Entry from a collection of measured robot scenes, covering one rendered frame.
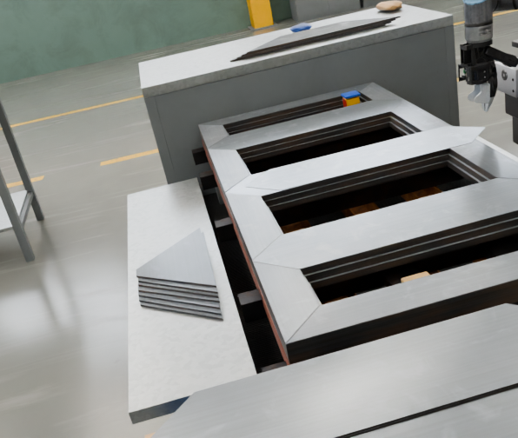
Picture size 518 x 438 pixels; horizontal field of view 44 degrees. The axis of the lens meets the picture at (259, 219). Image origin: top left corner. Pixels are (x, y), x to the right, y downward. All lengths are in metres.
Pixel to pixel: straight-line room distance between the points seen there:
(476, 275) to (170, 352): 0.66
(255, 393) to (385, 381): 0.22
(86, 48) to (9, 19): 1.18
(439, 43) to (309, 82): 0.57
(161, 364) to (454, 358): 0.62
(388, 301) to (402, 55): 1.70
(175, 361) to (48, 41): 9.61
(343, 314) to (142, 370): 0.46
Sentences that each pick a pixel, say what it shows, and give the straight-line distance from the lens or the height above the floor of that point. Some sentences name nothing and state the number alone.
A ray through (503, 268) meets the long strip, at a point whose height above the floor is 0.87.
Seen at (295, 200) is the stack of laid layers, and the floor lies 0.83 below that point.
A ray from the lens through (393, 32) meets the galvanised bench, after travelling 2.75.
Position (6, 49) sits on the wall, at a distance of 10.95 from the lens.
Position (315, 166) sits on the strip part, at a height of 0.87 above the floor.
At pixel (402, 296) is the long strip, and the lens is 1.25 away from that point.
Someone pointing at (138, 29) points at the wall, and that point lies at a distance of 10.67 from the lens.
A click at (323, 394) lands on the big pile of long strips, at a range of 1.08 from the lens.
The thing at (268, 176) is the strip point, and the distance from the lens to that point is 1.90.
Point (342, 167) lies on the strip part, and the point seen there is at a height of 0.87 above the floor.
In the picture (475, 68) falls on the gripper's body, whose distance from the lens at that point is 1.96.
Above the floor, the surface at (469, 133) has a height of 0.87.
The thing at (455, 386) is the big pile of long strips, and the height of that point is 0.85.
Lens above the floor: 1.56
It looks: 25 degrees down
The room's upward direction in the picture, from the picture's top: 12 degrees counter-clockwise
